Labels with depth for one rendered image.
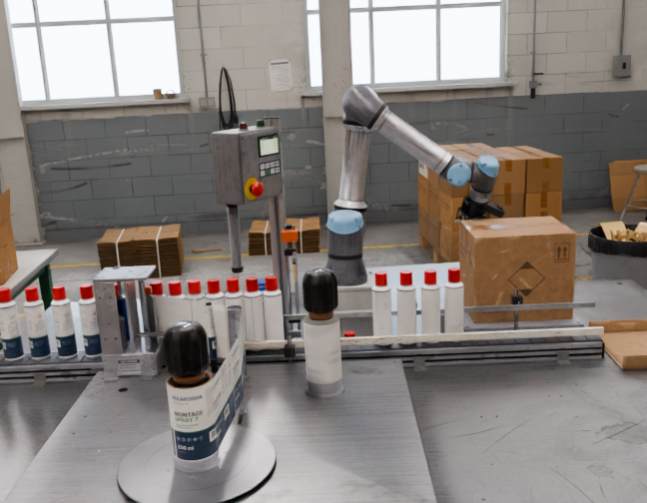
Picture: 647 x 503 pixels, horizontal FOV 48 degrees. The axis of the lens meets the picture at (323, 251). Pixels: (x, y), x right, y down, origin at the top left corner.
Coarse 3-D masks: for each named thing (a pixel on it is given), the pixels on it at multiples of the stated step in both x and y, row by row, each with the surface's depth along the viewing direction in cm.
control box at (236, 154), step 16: (272, 128) 197; (224, 144) 189; (240, 144) 187; (256, 144) 191; (224, 160) 191; (240, 160) 188; (256, 160) 192; (272, 160) 197; (224, 176) 192; (240, 176) 189; (256, 176) 193; (272, 176) 198; (224, 192) 193; (240, 192) 190; (272, 192) 199
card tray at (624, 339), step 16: (608, 320) 213; (624, 320) 213; (640, 320) 213; (608, 336) 210; (624, 336) 210; (640, 336) 209; (608, 352) 199; (624, 352) 199; (640, 352) 198; (624, 368) 189; (640, 368) 189
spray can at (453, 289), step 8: (448, 272) 196; (456, 272) 195; (448, 280) 196; (456, 280) 195; (448, 288) 196; (456, 288) 195; (448, 296) 196; (456, 296) 196; (448, 304) 197; (456, 304) 196; (448, 312) 197; (456, 312) 197; (448, 320) 198; (456, 320) 197; (448, 328) 199; (456, 328) 198
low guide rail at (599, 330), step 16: (368, 336) 197; (384, 336) 197; (400, 336) 196; (416, 336) 196; (432, 336) 196; (448, 336) 196; (464, 336) 196; (480, 336) 196; (496, 336) 196; (512, 336) 196; (528, 336) 196; (544, 336) 196
